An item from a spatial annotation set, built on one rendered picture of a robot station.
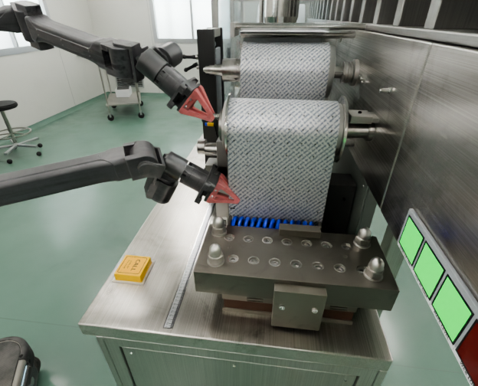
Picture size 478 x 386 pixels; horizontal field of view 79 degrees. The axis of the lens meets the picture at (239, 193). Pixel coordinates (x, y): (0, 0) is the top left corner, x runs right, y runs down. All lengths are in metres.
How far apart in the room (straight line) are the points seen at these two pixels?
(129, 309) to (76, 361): 1.12
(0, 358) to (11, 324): 0.48
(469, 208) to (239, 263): 0.40
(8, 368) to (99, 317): 0.94
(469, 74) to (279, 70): 0.50
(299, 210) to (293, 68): 0.38
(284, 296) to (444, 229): 0.30
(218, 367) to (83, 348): 1.21
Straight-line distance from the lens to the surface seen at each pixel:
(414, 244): 0.50
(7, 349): 1.74
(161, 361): 0.80
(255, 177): 0.68
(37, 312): 2.16
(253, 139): 0.64
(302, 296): 0.60
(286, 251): 0.66
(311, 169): 0.67
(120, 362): 0.86
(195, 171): 0.69
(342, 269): 0.65
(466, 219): 0.42
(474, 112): 0.43
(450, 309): 0.43
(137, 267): 0.80
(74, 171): 0.68
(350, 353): 0.69
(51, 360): 1.92
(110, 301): 0.79
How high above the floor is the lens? 1.47
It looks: 32 degrees down
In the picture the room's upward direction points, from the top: straight up
